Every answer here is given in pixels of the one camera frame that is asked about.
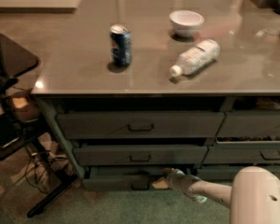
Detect black laptop stand cart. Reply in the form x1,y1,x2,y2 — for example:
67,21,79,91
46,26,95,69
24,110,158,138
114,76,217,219
0,31,78,218

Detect brown box with label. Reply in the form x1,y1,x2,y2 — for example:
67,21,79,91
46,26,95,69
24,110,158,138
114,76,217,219
10,90,40,122

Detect clear plastic water bottle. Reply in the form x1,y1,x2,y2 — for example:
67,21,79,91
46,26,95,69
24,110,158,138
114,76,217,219
169,39,220,77

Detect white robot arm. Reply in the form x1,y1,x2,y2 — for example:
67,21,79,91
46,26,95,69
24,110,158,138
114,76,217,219
152,166,280,224

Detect blue Pepsi soda can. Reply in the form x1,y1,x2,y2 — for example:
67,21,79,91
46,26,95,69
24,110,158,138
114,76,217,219
110,24,132,66

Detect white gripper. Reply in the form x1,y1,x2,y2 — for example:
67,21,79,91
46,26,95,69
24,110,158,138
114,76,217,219
152,167,207,203

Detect black cables on floor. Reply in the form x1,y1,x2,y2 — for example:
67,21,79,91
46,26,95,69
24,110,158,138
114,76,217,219
23,143,74,194

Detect grey drawer cabinet frame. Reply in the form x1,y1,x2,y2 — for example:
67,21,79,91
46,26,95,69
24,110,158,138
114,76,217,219
37,92,280,180

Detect grey drawer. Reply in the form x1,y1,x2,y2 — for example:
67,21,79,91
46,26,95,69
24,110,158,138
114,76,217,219
82,165,172,191
73,145,207,166
217,110,280,137
203,141,280,164
56,111,224,139
192,166,280,182

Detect white ceramic bowl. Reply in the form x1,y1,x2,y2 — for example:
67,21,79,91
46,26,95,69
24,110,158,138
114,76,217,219
169,10,204,37

